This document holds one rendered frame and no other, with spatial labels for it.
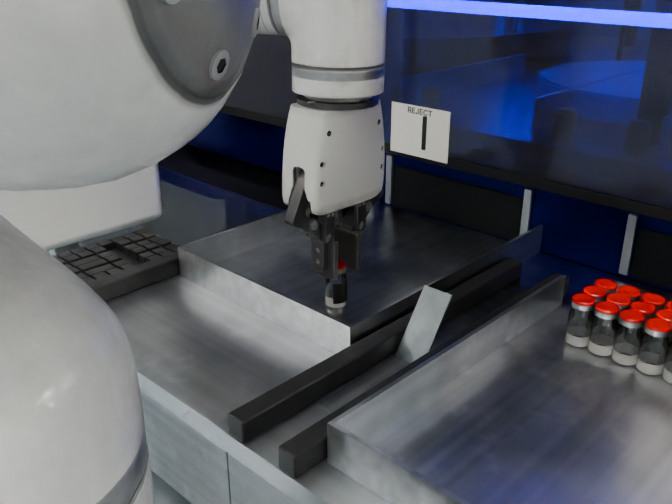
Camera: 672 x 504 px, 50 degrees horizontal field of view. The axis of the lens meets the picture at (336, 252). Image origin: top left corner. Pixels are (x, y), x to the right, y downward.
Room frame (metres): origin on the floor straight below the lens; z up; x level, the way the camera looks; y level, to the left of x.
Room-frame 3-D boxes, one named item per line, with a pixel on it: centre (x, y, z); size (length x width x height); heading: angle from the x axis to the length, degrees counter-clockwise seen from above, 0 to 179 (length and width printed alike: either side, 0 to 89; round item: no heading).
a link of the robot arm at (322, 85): (0.66, 0.00, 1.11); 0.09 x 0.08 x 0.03; 136
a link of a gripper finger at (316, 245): (0.64, 0.02, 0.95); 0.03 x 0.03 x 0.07; 46
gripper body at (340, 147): (0.66, 0.00, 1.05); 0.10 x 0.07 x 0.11; 136
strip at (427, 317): (0.52, -0.04, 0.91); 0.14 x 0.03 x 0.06; 137
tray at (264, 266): (0.76, -0.04, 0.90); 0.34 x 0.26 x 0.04; 136
